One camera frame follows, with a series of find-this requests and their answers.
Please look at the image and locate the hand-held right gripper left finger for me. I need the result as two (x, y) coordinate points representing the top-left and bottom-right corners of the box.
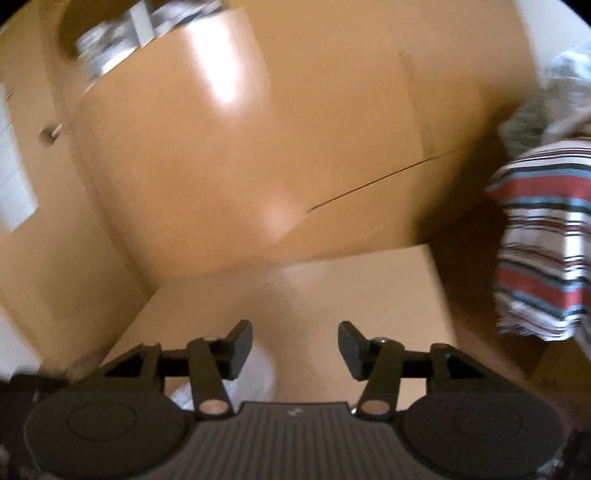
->
(99, 319), (254, 420)

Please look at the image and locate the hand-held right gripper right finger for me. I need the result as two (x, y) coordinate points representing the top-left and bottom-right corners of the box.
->
(338, 320), (502, 420)

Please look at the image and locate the white mesh sneaker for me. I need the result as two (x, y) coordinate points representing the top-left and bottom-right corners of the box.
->
(168, 346), (278, 411)

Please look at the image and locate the wooden door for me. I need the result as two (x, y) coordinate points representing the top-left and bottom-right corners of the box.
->
(0, 23), (153, 370)

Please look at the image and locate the wooden wardrobe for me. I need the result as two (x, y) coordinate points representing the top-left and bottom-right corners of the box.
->
(60, 0), (536, 278)

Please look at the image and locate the frosted glass door panel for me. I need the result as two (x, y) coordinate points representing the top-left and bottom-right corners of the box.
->
(0, 85), (38, 232)

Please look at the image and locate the striped cloth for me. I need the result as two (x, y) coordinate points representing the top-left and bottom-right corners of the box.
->
(485, 141), (591, 342)

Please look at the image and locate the grey patterned cloth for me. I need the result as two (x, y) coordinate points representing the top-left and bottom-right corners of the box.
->
(501, 92), (555, 153)

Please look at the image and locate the white paper clutter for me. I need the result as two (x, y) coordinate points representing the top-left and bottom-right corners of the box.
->
(76, 0), (222, 79)

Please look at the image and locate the white plastic bag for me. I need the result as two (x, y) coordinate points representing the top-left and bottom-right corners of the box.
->
(538, 41), (591, 144)

